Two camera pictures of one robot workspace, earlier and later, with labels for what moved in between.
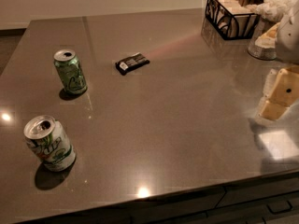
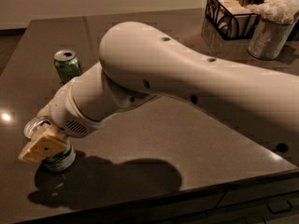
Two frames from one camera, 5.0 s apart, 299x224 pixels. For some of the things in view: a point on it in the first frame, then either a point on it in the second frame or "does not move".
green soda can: [71, 72] does not move
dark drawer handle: [279, 207] does not move
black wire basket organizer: [231, 16] does not move
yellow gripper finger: [281, 91] to [47, 145]
